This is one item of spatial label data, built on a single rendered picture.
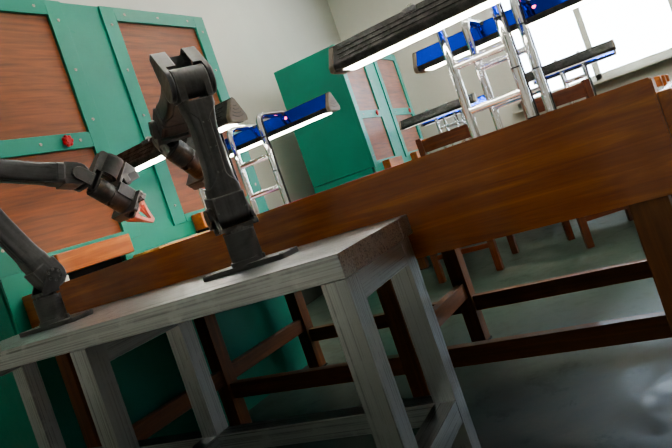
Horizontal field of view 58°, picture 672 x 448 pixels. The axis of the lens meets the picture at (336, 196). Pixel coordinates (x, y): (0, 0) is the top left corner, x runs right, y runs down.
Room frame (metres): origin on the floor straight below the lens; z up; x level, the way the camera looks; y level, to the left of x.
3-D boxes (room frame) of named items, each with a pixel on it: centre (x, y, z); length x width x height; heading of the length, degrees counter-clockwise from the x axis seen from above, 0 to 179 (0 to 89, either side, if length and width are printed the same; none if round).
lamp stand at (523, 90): (1.47, -0.42, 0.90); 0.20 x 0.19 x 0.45; 58
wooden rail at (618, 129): (1.45, 0.22, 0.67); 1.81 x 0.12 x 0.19; 58
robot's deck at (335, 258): (1.55, 0.36, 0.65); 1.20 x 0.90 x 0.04; 64
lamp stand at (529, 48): (1.81, -0.63, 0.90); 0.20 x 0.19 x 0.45; 58
